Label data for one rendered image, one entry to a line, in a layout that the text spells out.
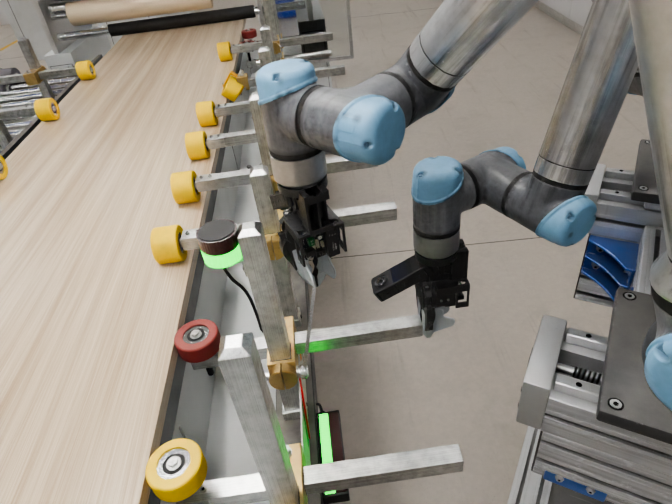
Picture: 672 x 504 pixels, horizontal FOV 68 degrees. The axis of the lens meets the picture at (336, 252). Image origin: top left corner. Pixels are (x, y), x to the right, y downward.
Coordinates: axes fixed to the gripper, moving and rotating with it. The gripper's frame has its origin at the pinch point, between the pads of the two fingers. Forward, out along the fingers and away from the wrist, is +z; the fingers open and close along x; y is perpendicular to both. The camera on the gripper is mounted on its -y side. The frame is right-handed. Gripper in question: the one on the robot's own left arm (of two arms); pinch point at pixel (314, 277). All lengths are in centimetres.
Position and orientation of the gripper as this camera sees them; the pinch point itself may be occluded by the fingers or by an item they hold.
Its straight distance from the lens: 84.1
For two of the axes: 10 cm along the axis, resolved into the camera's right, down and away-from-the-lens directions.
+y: 4.3, 5.1, -7.5
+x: 9.0, -3.3, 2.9
